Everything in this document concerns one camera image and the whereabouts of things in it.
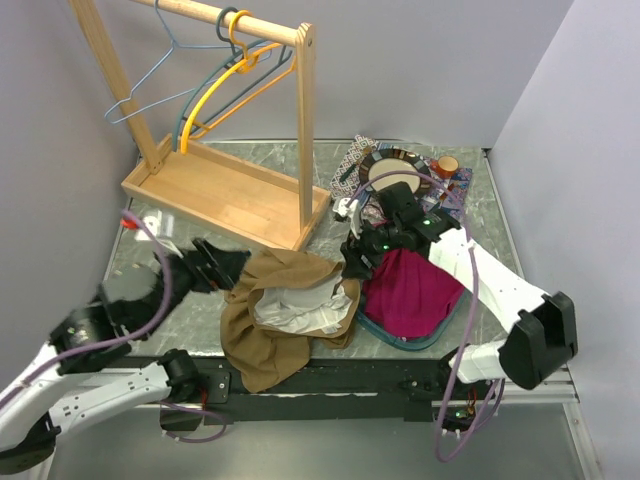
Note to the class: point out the orange ceramic cup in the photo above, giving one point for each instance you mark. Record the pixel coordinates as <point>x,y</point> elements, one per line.
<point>445,166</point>

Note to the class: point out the dark green pen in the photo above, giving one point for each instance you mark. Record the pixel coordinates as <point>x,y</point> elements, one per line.
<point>348,172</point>

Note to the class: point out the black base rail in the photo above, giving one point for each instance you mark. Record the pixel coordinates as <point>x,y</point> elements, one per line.
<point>343,389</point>

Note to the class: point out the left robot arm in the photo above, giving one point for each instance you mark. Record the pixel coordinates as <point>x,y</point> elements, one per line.
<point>40,407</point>

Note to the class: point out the teal plastic hanger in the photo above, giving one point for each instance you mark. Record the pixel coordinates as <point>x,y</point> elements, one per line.
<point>220,75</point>

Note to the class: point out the magenta garment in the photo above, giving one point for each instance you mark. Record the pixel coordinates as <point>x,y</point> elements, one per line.
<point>408,296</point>

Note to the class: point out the wooden clothes rack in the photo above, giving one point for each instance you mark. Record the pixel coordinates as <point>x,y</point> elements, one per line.
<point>238,198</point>

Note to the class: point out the patterned placemat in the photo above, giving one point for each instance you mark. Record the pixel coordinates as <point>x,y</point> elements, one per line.
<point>459,183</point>

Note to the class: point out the brown rimmed ceramic plate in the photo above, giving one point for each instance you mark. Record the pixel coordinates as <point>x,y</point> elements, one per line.
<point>399,161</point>

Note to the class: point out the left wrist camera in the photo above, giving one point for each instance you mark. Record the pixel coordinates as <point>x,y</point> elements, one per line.
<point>151,230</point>

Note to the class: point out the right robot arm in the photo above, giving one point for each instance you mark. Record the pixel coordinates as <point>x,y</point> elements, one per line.
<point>541,327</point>

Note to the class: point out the yellow plastic hanger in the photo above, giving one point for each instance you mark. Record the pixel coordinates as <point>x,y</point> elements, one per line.
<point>220,85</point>

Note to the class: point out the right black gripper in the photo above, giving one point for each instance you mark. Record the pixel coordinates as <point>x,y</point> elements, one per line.
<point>353,250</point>

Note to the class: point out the teal plastic basket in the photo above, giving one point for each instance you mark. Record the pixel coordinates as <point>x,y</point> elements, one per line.
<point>404,343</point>

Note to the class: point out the tan skirt with white lining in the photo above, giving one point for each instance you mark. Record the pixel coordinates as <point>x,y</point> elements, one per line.
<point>283,302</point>

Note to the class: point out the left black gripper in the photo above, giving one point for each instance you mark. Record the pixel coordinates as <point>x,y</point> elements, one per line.
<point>214,267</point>

